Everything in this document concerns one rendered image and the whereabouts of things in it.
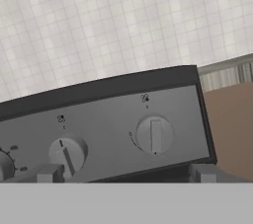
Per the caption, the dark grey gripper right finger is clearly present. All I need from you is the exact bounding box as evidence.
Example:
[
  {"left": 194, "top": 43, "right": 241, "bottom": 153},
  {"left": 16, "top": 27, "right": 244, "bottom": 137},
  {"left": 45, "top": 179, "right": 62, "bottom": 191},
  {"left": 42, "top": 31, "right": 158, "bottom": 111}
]
[{"left": 188, "top": 163, "right": 249, "bottom": 184}]

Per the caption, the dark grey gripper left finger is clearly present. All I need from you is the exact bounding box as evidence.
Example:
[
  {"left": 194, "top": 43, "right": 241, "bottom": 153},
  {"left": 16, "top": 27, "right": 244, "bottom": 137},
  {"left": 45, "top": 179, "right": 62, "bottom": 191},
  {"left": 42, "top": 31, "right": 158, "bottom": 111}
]
[{"left": 5, "top": 163, "right": 65, "bottom": 184}]

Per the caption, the grey stove knob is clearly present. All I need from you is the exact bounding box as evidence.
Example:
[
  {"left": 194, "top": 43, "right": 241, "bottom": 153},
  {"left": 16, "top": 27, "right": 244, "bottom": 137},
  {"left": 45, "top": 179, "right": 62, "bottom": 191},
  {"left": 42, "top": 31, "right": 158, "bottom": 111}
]
[
  {"left": 0, "top": 150, "right": 17, "bottom": 183},
  {"left": 134, "top": 113, "right": 175, "bottom": 156},
  {"left": 47, "top": 135, "right": 89, "bottom": 180}
]

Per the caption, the brown cupboard front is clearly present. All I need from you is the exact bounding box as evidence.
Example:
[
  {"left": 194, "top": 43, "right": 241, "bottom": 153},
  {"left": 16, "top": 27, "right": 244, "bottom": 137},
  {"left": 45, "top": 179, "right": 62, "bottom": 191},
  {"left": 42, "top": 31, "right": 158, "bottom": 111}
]
[{"left": 202, "top": 81, "right": 253, "bottom": 184}]

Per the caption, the grey stove control panel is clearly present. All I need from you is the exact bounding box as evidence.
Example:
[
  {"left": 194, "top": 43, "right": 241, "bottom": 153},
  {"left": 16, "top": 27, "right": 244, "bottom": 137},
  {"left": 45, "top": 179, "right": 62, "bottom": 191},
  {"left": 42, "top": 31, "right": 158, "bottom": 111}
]
[{"left": 0, "top": 64, "right": 218, "bottom": 184}]

